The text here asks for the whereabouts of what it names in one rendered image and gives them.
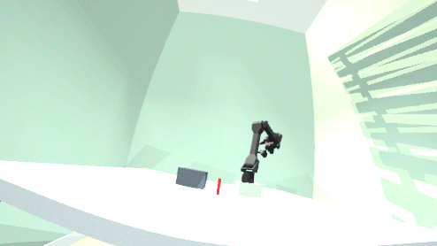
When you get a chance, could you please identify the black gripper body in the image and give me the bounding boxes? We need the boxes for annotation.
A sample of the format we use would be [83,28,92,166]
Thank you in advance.
[261,136,273,158]

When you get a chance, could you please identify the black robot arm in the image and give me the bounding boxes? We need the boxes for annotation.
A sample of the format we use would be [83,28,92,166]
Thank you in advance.
[241,120,283,183]

